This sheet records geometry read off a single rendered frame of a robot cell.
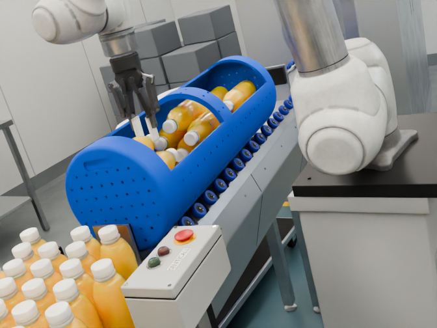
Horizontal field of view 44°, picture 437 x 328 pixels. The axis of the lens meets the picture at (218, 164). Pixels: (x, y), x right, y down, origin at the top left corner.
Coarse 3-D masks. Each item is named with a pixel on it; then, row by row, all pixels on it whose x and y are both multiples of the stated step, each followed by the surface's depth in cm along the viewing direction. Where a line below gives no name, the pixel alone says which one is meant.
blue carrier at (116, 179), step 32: (224, 64) 196; (256, 64) 189; (192, 96) 154; (256, 96) 176; (128, 128) 150; (160, 128) 173; (224, 128) 152; (256, 128) 179; (96, 160) 124; (128, 160) 120; (160, 160) 124; (192, 160) 134; (224, 160) 153; (96, 192) 127; (128, 192) 124; (160, 192) 120; (192, 192) 134; (96, 224) 132; (160, 224) 124
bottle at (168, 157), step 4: (156, 152) 135; (160, 152) 135; (164, 152) 136; (168, 152) 137; (172, 152) 140; (160, 156) 133; (164, 156) 134; (168, 156) 135; (172, 156) 137; (164, 160) 133; (168, 160) 134; (172, 160) 136; (168, 164) 134; (172, 164) 135; (172, 168) 135
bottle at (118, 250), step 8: (112, 240) 108; (120, 240) 110; (104, 248) 109; (112, 248) 108; (120, 248) 109; (128, 248) 110; (104, 256) 109; (112, 256) 108; (120, 256) 108; (128, 256) 109; (120, 264) 108; (128, 264) 109; (136, 264) 112; (120, 272) 109; (128, 272) 110
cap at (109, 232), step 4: (104, 228) 110; (108, 228) 109; (112, 228) 109; (116, 228) 109; (100, 232) 108; (104, 232) 108; (108, 232) 108; (112, 232) 108; (116, 232) 109; (100, 236) 108; (104, 236) 108; (108, 236) 108; (112, 236) 108; (116, 236) 109; (104, 240) 108; (108, 240) 108
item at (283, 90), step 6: (270, 66) 237; (276, 66) 234; (282, 66) 233; (270, 72) 235; (276, 72) 234; (282, 72) 233; (276, 78) 235; (282, 78) 234; (288, 78) 236; (276, 84) 236; (282, 84) 235; (288, 84) 236; (276, 90) 239; (282, 90) 238; (288, 90) 237; (276, 96) 240; (282, 96) 239; (288, 96) 238
